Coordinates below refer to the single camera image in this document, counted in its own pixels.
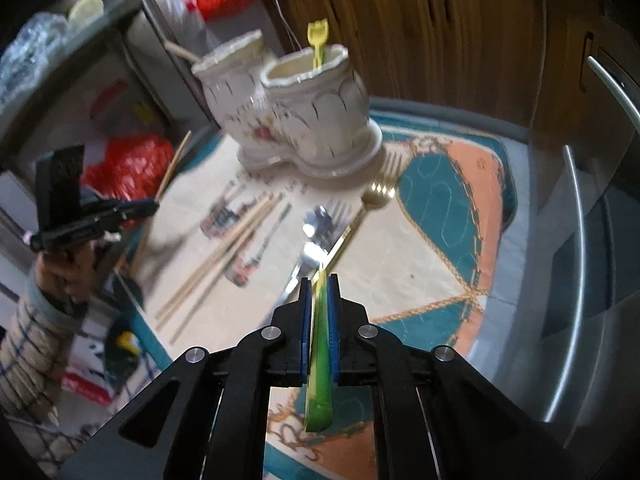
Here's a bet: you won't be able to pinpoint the stainless steel built-in oven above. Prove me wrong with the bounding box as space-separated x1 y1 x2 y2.
500 35 640 451

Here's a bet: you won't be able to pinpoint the silver metal spoon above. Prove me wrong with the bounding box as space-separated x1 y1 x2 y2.
277 207 332 311

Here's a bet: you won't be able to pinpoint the printed horse table mat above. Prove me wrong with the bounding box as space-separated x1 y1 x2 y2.
115 105 518 480

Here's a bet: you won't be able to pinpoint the wooden chopstick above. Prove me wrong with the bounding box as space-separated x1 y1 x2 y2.
164 40 205 68
154 194 271 318
169 203 292 345
157 195 283 323

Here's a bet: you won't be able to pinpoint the clear plastic bag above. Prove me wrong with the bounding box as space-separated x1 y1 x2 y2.
0 12 68 106

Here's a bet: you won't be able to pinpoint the person's left hand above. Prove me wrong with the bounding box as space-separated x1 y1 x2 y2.
37 240 101 306

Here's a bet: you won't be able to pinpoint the green plastic spoon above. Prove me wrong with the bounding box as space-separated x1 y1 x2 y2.
304 270 335 433

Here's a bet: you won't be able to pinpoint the white floral ceramic holder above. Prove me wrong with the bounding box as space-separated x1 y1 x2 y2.
192 30 385 177

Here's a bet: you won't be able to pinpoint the white hanging cord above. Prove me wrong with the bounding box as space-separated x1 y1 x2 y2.
267 0 301 53

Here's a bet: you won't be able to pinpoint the person's left forearm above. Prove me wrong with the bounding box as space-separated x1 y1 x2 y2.
0 270 90 421

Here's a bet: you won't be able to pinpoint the gold metal fork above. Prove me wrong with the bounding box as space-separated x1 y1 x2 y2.
320 152 403 273

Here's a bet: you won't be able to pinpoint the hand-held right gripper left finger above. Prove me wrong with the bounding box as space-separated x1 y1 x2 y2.
57 276 313 480

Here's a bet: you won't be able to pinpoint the red white cardboard box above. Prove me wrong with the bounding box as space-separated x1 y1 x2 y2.
60 320 131 406

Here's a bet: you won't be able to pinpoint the thin wooden stick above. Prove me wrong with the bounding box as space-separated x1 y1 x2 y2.
155 130 193 200

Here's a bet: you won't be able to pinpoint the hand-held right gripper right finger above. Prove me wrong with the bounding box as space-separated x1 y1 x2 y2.
327 274 587 480

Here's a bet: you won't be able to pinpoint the silver metal fork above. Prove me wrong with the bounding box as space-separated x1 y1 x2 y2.
300 200 351 281

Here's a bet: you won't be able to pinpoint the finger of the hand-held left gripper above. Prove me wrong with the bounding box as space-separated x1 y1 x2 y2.
117 198 161 223

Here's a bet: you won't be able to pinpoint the red mesh plastic bag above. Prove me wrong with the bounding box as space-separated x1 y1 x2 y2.
82 134 176 201

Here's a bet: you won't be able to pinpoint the stainless steel shelf rack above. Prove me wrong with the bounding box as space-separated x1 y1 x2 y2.
0 0 221 221

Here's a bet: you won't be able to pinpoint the wooden base cabinets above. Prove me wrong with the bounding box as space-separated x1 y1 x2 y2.
262 0 640 131

